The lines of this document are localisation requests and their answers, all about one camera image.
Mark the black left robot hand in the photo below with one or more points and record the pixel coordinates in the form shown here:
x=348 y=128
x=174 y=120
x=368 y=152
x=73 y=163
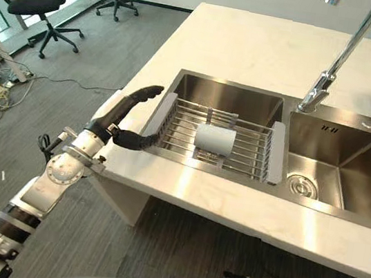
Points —
x=120 y=110

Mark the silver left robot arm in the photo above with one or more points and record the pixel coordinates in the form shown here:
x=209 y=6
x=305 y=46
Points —
x=38 y=187

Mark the white ceramic cup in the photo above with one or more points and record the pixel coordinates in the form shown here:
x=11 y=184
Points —
x=215 y=138

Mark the stainless steel double sink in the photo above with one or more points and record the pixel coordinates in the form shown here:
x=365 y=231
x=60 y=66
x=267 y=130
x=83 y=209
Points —
x=308 y=161

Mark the round metal sink drain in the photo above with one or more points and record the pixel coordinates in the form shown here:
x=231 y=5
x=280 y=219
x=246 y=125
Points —
x=301 y=186

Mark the chrome kitchen faucet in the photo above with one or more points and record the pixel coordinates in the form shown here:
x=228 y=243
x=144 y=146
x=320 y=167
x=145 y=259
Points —
x=341 y=57

